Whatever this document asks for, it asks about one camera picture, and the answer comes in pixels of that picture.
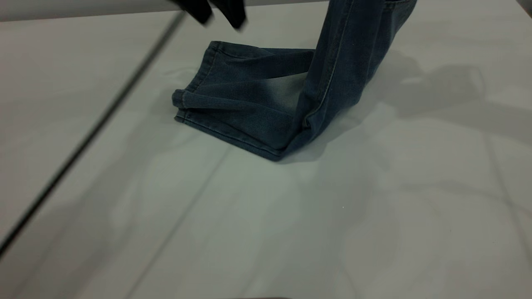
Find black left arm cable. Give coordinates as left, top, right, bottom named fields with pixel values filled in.
left=0, top=10, right=187, bottom=256

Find blue denim elastic-waist pants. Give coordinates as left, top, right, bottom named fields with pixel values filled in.
left=172, top=0, right=417, bottom=162

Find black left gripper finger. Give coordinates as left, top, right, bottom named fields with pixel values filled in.
left=210, top=0, right=248, bottom=29
left=168, top=0, right=213, bottom=25

